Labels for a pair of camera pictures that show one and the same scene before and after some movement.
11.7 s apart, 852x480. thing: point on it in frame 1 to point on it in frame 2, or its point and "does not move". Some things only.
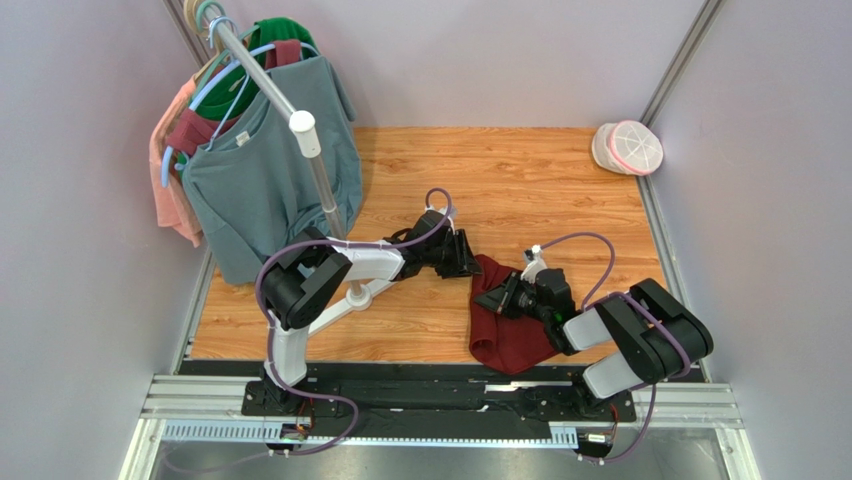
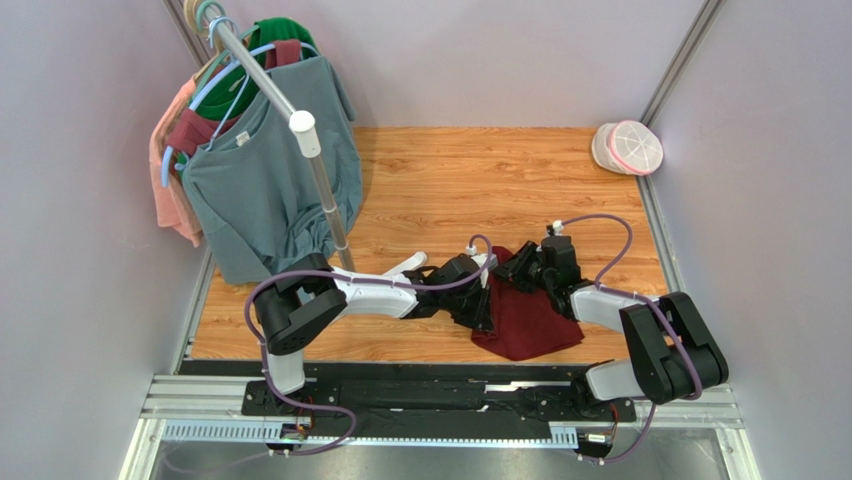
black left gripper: [464, 263] to [481, 318]
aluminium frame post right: [683, 57] does not move
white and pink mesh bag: [627, 147] does not move
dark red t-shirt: [191, 133] does not move
